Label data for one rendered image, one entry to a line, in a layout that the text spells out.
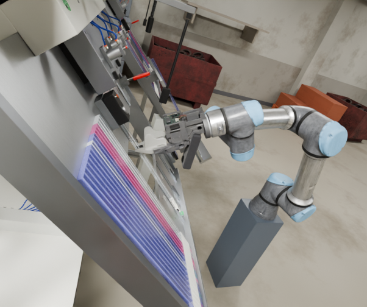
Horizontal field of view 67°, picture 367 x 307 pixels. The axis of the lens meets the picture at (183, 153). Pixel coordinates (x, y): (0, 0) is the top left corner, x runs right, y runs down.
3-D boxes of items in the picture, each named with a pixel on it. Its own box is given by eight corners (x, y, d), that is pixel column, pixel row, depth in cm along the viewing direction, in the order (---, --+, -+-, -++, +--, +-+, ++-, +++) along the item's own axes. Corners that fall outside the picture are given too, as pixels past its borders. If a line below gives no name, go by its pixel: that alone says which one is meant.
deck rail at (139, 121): (163, 173, 124) (175, 167, 123) (163, 176, 122) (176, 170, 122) (63, 12, 86) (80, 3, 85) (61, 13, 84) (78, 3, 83)
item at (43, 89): (119, 103, 102) (131, 97, 101) (99, 253, 47) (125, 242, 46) (61, 13, 84) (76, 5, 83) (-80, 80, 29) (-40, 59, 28)
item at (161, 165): (167, 172, 122) (174, 169, 121) (194, 332, 66) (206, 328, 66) (147, 138, 111) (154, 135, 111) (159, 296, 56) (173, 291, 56)
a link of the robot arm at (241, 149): (239, 137, 94) (237, 111, 87) (260, 156, 87) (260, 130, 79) (219, 147, 93) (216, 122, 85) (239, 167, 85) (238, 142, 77)
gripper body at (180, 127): (160, 114, 78) (201, 103, 78) (167, 140, 83) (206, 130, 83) (162, 127, 72) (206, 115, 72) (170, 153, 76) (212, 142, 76)
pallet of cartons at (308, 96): (295, 114, 597) (311, 86, 566) (330, 141, 511) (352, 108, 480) (267, 108, 566) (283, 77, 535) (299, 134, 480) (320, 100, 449)
